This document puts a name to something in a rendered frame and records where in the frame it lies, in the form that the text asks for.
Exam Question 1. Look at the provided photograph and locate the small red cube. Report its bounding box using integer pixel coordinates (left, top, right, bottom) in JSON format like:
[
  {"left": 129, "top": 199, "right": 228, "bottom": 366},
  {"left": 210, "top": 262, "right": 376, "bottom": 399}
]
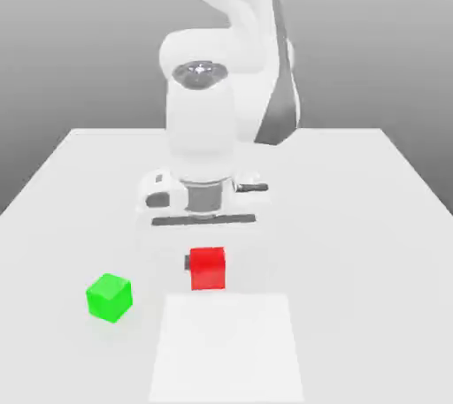
[{"left": 189, "top": 247, "right": 227, "bottom": 292}]

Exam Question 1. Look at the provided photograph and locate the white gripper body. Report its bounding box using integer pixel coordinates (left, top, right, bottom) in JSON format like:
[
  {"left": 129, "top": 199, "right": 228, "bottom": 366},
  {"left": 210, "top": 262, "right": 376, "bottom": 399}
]
[{"left": 140, "top": 211, "right": 267, "bottom": 248}]

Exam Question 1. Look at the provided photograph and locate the small green cube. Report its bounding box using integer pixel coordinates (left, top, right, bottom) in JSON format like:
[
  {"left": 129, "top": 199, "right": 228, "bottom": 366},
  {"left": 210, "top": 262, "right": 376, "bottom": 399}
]
[{"left": 85, "top": 272, "right": 134, "bottom": 324}]

